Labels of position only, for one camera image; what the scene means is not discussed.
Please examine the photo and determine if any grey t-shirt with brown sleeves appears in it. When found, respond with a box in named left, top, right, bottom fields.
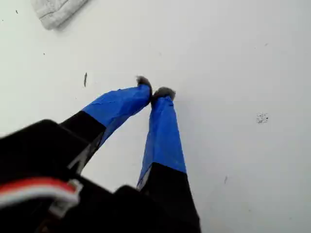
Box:
left=31, top=0, right=89, bottom=31

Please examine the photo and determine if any red white servo wire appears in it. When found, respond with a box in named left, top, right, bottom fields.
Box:
left=0, top=178, right=82, bottom=217

